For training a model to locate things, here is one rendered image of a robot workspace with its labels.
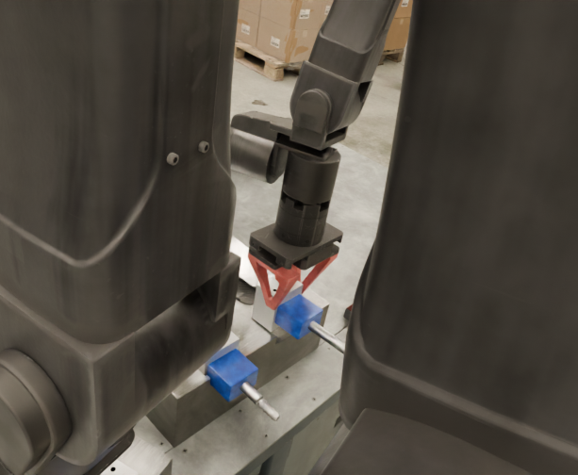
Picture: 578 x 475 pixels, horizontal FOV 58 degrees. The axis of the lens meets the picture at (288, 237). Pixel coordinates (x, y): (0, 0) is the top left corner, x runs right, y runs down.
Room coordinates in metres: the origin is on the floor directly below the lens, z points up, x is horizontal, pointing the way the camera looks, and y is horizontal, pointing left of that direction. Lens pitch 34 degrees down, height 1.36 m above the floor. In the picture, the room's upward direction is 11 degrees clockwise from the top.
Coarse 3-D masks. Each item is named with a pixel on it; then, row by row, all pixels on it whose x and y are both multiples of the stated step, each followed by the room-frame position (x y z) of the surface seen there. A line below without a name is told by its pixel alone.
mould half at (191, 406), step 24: (240, 264) 0.62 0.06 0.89; (240, 312) 0.51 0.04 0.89; (240, 336) 0.47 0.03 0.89; (264, 336) 0.48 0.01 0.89; (288, 336) 0.50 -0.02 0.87; (312, 336) 0.55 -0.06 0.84; (264, 360) 0.47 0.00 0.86; (288, 360) 0.51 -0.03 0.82; (192, 384) 0.39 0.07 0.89; (264, 384) 0.48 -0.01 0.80; (168, 408) 0.37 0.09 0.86; (192, 408) 0.38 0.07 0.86; (216, 408) 0.41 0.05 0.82; (168, 432) 0.37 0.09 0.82; (192, 432) 0.38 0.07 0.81
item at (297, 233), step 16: (288, 208) 0.50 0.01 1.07; (304, 208) 0.49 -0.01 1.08; (320, 208) 0.50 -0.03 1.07; (272, 224) 0.52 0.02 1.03; (288, 224) 0.49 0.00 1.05; (304, 224) 0.49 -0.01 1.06; (320, 224) 0.50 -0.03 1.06; (256, 240) 0.49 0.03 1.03; (272, 240) 0.49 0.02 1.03; (288, 240) 0.49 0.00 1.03; (304, 240) 0.49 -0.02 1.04; (320, 240) 0.51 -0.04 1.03; (336, 240) 0.52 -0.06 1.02; (288, 256) 0.46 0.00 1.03; (304, 256) 0.48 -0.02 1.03
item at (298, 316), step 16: (256, 288) 0.51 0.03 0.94; (272, 288) 0.51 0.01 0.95; (256, 304) 0.50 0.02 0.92; (288, 304) 0.50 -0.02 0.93; (304, 304) 0.50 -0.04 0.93; (256, 320) 0.50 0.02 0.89; (272, 320) 0.49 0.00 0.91; (288, 320) 0.48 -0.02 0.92; (304, 320) 0.47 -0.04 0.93; (320, 320) 0.50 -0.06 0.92; (320, 336) 0.47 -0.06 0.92; (336, 336) 0.47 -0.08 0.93
